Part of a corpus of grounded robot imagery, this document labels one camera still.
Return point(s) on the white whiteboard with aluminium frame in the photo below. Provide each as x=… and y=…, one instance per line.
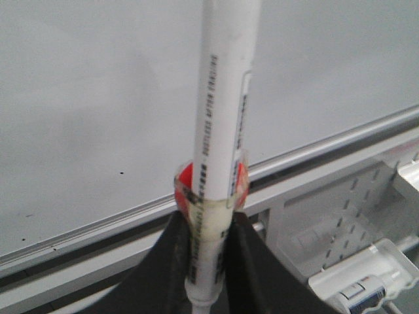
x=98, y=101

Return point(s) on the red round magnet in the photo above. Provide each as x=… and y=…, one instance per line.
x=184, y=196

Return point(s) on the white metal stand frame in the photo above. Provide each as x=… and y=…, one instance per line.
x=69, y=272

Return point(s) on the white perforated pegboard panel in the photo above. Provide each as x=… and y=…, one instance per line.
x=345, y=212

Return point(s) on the white plastic hanging tray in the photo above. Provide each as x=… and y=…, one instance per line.
x=378, y=259

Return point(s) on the white cleaner spray bottle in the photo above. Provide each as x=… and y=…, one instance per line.
x=366, y=293

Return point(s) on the white whiteboard marker pen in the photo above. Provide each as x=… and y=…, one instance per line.
x=229, y=34

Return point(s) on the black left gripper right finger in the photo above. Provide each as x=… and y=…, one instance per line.
x=256, y=280

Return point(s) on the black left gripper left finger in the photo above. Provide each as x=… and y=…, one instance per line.
x=156, y=285

